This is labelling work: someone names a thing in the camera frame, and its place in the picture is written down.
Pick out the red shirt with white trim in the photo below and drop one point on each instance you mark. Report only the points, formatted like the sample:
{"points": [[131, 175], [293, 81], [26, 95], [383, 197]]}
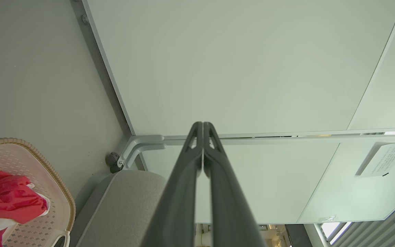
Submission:
{"points": [[9, 199]]}

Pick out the grey metal partition post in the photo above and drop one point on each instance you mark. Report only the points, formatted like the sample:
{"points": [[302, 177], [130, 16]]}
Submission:
{"points": [[101, 68]]}

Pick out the grey fabric sofa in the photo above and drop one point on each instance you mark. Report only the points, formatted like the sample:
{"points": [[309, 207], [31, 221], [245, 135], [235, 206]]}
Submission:
{"points": [[122, 212]]}

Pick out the beige perforated laundry basket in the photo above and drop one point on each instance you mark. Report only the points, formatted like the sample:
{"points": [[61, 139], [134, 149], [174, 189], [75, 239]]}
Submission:
{"points": [[51, 202]]}

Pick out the black caster wheel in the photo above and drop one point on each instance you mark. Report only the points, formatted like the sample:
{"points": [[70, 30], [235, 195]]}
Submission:
{"points": [[112, 162]]}

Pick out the white paper notice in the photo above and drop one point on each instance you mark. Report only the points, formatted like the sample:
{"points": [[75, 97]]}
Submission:
{"points": [[382, 159]]}

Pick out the grey curved partition foot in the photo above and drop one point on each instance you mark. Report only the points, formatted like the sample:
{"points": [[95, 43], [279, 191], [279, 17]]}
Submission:
{"points": [[149, 146]]}

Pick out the grey window blind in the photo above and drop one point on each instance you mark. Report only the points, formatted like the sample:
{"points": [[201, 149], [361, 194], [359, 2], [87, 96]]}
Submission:
{"points": [[382, 226]]}

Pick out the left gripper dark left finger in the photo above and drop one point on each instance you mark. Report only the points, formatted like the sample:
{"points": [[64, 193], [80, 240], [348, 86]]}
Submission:
{"points": [[180, 206]]}

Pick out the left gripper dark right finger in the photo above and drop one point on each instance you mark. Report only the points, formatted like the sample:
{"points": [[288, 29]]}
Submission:
{"points": [[228, 212]]}

